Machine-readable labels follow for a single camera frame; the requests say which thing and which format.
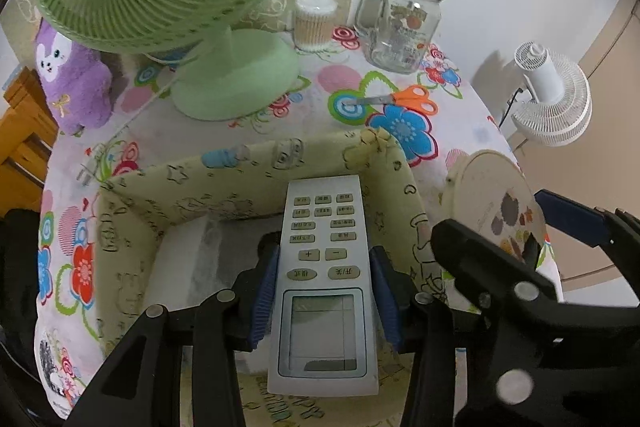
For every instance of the floral tablecloth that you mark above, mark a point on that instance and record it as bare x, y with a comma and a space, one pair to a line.
465, 117

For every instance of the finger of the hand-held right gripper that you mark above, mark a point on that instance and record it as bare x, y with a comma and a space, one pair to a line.
480, 252
570, 217

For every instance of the yellow cartoon fabric storage box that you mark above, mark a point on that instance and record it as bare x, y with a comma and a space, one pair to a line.
225, 202

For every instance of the glass mug jar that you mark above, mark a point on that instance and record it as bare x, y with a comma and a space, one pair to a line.
400, 37

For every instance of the white clip fan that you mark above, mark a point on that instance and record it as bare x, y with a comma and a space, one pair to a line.
555, 102

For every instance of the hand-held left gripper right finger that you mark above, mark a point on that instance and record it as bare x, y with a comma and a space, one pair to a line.
389, 307

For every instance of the wooden chair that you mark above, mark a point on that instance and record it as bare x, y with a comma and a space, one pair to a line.
25, 147

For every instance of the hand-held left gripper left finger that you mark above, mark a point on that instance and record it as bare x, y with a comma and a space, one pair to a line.
264, 302

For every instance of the white foam lining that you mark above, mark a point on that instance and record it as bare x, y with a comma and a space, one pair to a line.
180, 267

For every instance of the white remote control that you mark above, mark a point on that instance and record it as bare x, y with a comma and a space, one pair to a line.
322, 257

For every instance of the purple plush toy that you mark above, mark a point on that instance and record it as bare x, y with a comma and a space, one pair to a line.
75, 82

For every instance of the cotton swab container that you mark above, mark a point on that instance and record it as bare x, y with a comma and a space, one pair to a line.
314, 24

